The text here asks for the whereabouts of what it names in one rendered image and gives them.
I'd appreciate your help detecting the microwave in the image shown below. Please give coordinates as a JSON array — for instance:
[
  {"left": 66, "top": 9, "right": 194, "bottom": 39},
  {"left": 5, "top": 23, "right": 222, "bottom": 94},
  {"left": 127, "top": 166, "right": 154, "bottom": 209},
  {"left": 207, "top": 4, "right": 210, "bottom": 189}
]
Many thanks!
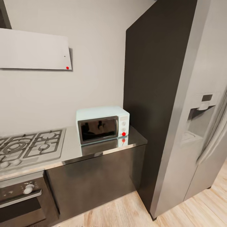
[{"left": 76, "top": 105, "right": 130, "bottom": 145}]

